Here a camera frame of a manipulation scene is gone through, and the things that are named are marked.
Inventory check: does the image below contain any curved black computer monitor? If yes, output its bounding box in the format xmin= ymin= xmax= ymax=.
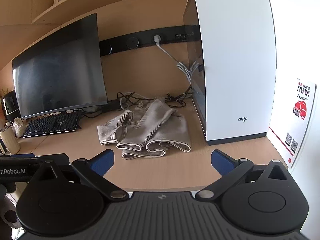
xmin=12 ymin=12 xmax=108 ymax=120

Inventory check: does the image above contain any black desktop appliance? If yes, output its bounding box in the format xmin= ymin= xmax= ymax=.
xmin=2 ymin=91 xmax=20 ymax=122

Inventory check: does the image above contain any grey plug with cable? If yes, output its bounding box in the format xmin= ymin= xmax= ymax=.
xmin=153 ymin=34 xmax=185 ymax=68

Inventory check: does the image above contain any black mechanical keyboard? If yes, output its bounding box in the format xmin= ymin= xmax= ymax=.
xmin=22 ymin=111 xmax=82 ymax=138

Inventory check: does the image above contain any cream cup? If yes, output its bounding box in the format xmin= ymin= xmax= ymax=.
xmin=0 ymin=126 xmax=20 ymax=154

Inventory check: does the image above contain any grey-white looped cable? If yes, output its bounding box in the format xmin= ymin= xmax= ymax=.
xmin=119 ymin=93 xmax=140 ymax=110

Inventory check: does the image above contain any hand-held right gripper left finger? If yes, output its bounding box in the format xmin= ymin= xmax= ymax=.
xmin=29 ymin=149 xmax=127 ymax=201

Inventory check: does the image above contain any black cable bundle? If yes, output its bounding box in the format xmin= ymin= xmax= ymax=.
xmin=116 ymin=85 xmax=194 ymax=110

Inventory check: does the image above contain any white and red wall poster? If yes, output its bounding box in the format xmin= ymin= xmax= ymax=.
xmin=269 ymin=77 xmax=317 ymax=169

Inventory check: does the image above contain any black wall power track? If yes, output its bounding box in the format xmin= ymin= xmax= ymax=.
xmin=99 ymin=24 xmax=199 ymax=57

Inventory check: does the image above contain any striped knit garment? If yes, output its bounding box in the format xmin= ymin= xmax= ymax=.
xmin=97 ymin=98 xmax=192 ymax=160

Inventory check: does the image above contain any small white figurine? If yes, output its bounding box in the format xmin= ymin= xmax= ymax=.
xmin=11 ymin=117 xmax=27 ymax=138

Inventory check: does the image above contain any white computer case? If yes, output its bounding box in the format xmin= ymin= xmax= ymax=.
xmin=182 ymin=0 xmax=278 ymax=146

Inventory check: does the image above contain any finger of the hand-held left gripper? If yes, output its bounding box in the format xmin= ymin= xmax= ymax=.
xmin=0 ymin=154 xmax=70 ymax=167

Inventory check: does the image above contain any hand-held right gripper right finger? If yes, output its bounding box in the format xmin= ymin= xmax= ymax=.
xmin=196 ymin=149 xmax=292 ymax=202

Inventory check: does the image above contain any black power adapter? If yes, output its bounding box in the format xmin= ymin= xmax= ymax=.
xmin=107 ymin=99 xmax=123 ymax=111

